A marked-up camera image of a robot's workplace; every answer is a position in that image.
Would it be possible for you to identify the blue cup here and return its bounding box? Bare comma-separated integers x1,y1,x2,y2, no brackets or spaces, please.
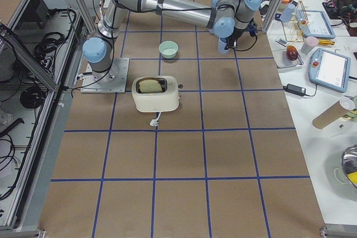
218,38,230,55

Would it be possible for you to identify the gold wire rack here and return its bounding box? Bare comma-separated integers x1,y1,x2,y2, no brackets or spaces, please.
280,1,309,42

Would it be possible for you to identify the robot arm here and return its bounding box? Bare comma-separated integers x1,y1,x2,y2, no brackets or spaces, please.
83,0,262,82

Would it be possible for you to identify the cardboard tube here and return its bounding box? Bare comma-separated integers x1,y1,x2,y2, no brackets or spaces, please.
312,97,355,129

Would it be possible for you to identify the red apple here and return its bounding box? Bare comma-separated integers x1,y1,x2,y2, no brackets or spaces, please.
286,45,298,61

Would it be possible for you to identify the cream white toaster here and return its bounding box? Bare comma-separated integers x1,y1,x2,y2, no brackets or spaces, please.
132,76,180,113

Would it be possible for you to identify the toast slice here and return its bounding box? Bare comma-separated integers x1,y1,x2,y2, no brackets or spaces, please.
138,79,162,93

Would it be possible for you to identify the teach pendant tablet near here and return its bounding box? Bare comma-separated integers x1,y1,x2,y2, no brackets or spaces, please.
308,48,351,93

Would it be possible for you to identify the teach pendant tablet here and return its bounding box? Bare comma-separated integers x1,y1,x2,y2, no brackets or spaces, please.
308,48,351,93
296,9,335,40

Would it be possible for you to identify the steel mixing bowl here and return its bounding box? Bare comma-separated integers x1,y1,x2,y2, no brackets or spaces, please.
334,144,356,188

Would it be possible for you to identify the teach pendant tablet far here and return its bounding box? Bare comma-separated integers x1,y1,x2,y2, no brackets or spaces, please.
296,9,335,40

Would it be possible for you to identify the mint green bowl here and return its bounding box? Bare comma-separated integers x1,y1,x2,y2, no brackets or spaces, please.
158,41,179,59

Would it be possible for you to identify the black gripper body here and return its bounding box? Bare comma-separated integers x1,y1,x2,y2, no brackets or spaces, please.
228,27,249,43

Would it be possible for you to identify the black power adapter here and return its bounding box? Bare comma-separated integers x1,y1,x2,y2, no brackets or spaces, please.
283,84,306,96

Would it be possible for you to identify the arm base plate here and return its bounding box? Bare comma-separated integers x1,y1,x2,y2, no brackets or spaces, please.
80,57,129,94

